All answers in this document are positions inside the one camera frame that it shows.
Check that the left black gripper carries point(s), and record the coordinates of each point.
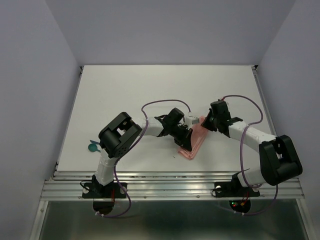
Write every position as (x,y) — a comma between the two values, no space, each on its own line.
(185,141)

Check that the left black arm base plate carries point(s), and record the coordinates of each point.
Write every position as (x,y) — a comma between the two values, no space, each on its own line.
(110,191)

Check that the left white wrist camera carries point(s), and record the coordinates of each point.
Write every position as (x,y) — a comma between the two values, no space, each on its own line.
(192,120)

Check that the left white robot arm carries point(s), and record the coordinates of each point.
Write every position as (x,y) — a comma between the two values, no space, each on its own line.
(117,138)

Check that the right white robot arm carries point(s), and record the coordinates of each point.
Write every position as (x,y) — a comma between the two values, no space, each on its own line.
(278,158)

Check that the pink satin napkin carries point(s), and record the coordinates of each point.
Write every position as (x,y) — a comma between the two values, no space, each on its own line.
(198,136)

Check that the teal plastic utensil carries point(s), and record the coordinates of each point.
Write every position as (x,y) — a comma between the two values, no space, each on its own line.
(94,142)

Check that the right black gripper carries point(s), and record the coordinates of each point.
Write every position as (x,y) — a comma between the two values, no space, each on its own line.
(205,122)

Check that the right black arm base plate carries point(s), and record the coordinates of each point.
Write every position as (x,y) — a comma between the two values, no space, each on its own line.
(226,189)

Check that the teal plastic spoon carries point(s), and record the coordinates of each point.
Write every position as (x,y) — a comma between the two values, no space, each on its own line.
(93,148)

